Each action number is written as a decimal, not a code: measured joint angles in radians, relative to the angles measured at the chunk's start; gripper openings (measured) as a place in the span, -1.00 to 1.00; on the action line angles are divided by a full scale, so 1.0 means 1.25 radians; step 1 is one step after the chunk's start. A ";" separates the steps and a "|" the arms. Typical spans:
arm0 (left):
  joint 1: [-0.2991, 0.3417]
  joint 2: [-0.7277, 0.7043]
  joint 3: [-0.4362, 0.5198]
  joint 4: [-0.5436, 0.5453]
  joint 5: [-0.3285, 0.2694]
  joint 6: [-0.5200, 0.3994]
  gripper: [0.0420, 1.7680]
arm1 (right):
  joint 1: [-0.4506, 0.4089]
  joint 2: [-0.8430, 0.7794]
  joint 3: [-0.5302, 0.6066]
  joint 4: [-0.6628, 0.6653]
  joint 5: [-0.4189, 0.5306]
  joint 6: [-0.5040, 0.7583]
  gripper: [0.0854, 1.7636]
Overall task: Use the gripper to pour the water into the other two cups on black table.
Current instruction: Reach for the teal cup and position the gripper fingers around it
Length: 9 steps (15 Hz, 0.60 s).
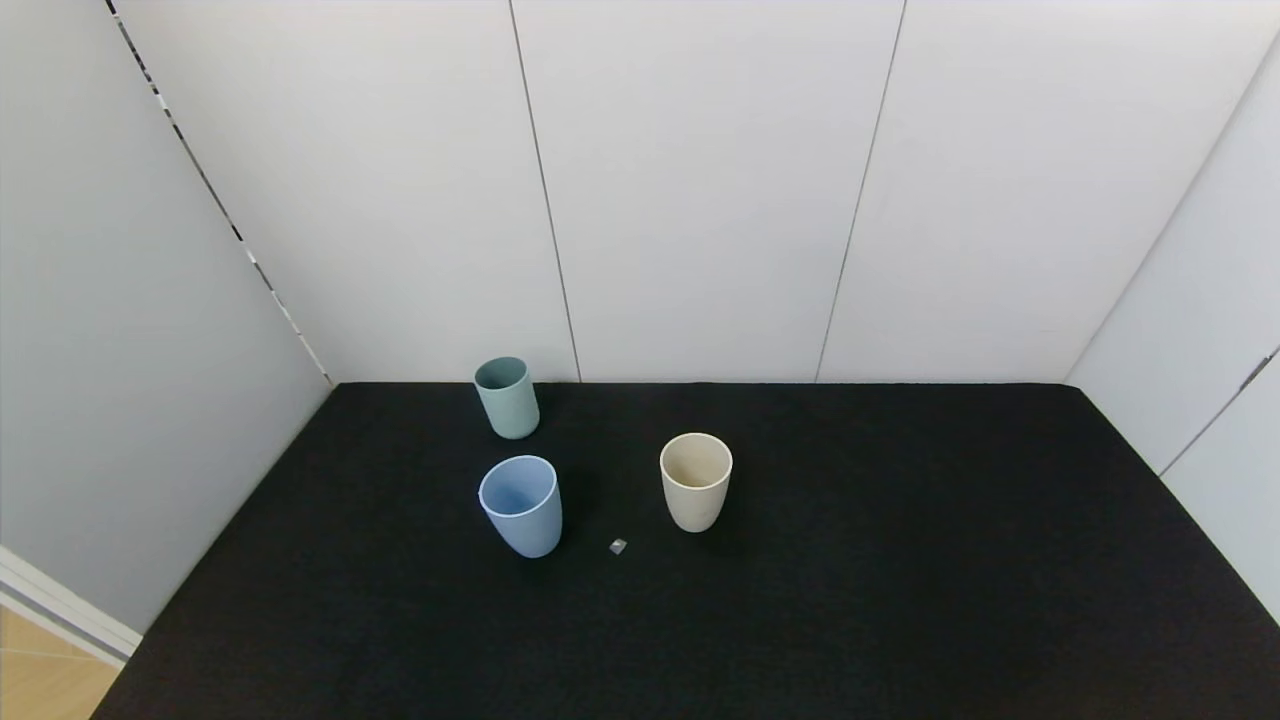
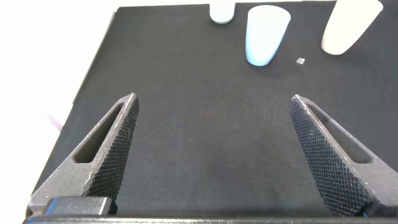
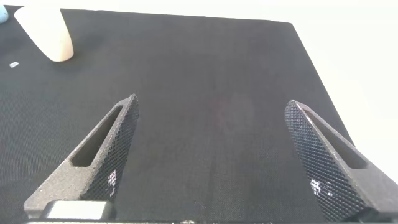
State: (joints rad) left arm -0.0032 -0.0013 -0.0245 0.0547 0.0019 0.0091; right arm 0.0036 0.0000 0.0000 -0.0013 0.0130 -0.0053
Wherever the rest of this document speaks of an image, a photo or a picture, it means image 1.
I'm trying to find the white baseboard strip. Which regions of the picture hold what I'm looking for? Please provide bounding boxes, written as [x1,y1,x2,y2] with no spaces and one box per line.
[0,545,143,669]

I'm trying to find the beige plastic cup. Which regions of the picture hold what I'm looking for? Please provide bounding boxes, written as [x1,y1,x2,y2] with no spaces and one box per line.
[659,432,734,534]

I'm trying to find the teal plastic cup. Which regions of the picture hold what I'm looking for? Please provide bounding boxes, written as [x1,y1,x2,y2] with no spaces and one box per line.
[474,356,541,440]

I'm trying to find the light blue plastic cup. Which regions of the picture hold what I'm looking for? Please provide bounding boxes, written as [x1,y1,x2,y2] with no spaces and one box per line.
[478,455,563,559]

